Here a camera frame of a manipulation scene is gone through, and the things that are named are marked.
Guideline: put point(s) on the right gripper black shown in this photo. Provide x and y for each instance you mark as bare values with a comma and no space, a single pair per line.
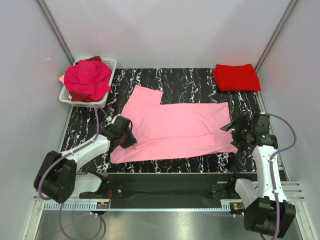
241,122

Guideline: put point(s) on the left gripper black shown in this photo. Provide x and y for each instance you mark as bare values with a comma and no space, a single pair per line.
131,141

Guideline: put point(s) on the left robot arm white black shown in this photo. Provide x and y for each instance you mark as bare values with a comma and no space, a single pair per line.
57,178

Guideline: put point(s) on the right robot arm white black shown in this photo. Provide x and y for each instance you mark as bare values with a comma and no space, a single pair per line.
266,208

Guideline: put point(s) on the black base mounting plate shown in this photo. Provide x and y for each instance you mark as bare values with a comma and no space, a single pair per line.
166,190

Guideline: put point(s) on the folded red t shirt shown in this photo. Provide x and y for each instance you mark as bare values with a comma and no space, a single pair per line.
236,78

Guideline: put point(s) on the crumpled magenta t shirt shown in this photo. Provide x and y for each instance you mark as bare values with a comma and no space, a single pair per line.
87,78

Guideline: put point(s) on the white plastic basket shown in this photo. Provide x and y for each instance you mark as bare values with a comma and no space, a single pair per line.
88,81

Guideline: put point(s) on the light pink t shirt in basket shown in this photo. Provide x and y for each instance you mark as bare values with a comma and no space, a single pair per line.
62,78

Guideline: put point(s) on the aluminium rail front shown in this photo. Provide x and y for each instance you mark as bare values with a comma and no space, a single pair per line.
75,203

